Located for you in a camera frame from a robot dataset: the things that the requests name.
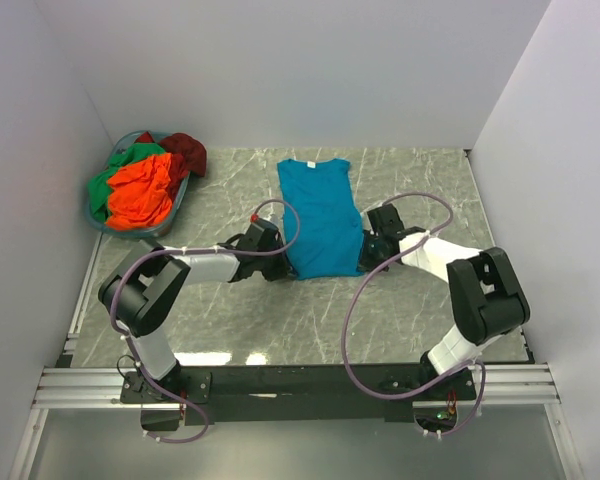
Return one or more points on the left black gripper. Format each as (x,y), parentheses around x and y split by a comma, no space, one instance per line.
(282,267)

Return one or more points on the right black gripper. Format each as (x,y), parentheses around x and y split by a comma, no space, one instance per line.
(368,254)

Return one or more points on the blue t shirt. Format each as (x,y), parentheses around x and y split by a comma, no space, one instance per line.
(321,222)

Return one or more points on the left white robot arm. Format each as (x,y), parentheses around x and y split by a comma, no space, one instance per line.
(142,290)

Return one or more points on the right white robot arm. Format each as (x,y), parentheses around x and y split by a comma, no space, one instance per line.
(487,300)

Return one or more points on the dark red t shirt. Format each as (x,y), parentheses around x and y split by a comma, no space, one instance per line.
(193,152)

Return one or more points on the orange t shirt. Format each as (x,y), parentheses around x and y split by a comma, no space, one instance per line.
(141,193)

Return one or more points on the black base beam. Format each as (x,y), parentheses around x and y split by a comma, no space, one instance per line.
(286,393)

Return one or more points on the green t shirt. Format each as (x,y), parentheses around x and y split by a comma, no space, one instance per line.
(98,188)

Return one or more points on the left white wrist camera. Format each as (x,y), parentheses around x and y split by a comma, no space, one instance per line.
(272,219)

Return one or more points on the aluminium rail frame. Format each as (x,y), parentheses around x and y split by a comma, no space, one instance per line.
(100,388)

